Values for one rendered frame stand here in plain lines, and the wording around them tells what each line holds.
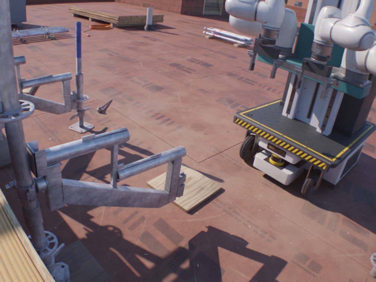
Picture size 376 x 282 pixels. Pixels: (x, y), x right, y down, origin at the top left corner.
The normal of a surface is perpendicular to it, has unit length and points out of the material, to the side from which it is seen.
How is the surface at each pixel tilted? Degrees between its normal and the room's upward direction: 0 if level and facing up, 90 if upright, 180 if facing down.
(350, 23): 61
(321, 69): 90
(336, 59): 90
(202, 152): 0
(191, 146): 0
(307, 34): 90
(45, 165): 90
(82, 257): 0
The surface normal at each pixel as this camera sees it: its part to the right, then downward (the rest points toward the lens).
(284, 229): 0.11, -0.86
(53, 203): 0.70, 0.42
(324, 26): -0.90, 0.04
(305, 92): -0.73, 0.27
